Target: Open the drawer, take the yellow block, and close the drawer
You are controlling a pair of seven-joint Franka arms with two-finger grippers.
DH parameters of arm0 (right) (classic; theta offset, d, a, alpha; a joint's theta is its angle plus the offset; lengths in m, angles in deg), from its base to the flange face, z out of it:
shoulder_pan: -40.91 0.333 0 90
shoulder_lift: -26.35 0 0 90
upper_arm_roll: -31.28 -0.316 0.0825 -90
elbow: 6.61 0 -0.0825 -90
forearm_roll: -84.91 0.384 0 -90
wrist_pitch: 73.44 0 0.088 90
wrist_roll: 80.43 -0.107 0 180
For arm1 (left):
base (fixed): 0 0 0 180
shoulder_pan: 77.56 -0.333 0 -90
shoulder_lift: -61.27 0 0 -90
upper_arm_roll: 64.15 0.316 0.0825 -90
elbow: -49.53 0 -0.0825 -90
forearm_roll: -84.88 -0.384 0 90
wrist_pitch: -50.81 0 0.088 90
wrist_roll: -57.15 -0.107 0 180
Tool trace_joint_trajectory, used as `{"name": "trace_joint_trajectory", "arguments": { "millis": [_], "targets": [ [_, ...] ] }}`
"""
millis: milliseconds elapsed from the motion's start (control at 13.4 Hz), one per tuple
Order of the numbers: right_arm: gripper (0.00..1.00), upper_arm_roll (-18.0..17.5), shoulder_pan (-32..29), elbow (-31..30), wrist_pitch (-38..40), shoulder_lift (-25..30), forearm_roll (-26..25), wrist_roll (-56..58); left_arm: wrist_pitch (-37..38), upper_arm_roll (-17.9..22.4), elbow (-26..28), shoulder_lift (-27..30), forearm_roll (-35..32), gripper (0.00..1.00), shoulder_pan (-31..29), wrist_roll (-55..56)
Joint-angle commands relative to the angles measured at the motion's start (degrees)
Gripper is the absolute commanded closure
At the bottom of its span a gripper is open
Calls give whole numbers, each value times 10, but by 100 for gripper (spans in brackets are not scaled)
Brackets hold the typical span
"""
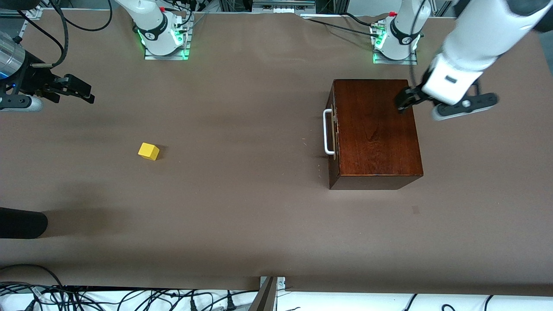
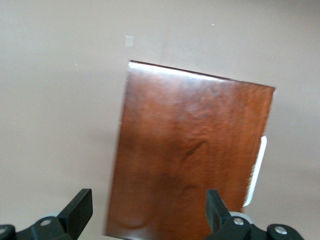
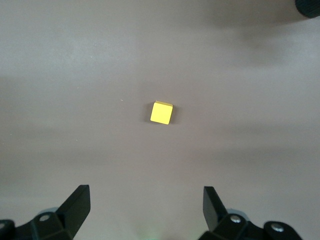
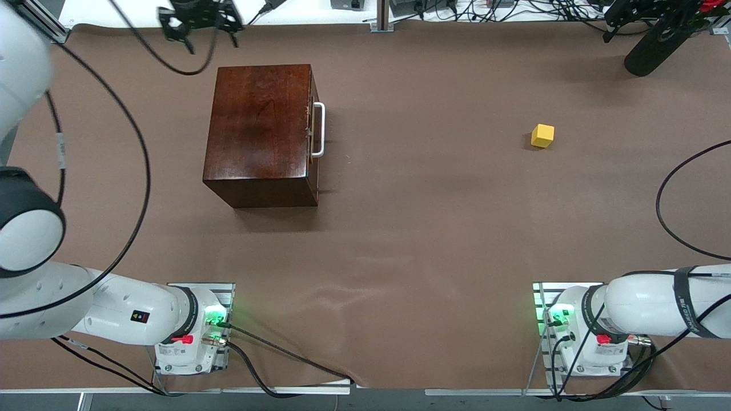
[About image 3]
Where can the yellow block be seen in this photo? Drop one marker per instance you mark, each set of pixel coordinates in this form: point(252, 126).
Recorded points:
point(161, 113)

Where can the black ribbed cylinder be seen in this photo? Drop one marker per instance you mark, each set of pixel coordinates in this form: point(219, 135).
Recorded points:
point(310, 8)

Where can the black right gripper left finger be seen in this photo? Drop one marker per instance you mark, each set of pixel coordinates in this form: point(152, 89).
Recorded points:
point(72, 215)

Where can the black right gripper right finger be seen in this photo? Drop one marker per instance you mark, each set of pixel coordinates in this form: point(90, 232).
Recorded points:
point(215, 215)

